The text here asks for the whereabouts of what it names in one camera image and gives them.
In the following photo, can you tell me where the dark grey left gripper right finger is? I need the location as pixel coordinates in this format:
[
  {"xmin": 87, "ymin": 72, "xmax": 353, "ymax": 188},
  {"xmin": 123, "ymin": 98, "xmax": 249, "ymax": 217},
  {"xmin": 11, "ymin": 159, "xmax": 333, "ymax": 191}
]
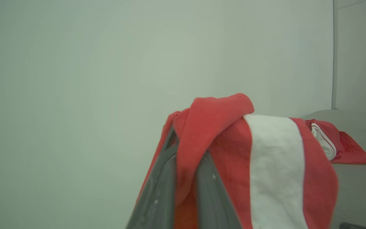
[{"xmin": 196, "ymin": 151, "xmax": 242, "ymax": 229}]

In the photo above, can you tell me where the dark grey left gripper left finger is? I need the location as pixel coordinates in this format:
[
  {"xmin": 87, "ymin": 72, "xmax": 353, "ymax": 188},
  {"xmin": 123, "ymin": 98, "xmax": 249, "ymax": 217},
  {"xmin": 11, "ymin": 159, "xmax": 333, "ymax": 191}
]
[{"xmin": 126, "ymin": 126, "xmax": 178, "ymax": 229}]

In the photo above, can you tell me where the red garment with white band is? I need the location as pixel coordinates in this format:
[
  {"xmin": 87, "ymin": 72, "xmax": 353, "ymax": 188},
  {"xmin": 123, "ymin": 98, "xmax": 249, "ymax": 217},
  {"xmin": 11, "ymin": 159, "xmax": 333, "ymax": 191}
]
[{"xmin": 135, "ymin": 93, "xmax": 339, "ymax": 229}]

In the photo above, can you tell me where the red white garment striped trim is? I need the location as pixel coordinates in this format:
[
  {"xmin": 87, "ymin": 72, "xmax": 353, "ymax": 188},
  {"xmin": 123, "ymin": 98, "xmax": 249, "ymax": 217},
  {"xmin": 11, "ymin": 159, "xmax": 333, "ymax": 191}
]
[{"xmin": 304, "ymin": 119, "xmax": 366, "ymax": 165}]

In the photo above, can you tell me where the grey wall corner strip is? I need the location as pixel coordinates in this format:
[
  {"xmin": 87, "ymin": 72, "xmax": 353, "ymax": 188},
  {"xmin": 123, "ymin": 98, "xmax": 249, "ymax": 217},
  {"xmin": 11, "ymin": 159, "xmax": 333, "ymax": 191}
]
[{"xmin": 330, "ymin": 0, "xmax": 339, "ymax": 110}]

